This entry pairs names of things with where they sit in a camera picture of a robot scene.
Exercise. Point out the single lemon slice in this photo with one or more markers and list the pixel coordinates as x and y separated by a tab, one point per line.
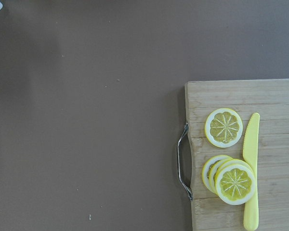
223	127

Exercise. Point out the bottom stacked lemon slice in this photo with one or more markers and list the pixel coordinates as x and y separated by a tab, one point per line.
207	167

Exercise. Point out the middle stacked lemon slice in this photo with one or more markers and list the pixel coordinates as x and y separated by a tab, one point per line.
214	169

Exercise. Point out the yellow plastic knife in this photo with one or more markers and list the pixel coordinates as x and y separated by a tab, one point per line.
250	155

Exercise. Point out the bamboo cutting board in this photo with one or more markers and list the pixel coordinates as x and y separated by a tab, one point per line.
269	98

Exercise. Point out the metal cutting board handle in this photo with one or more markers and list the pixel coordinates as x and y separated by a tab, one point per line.
179	166

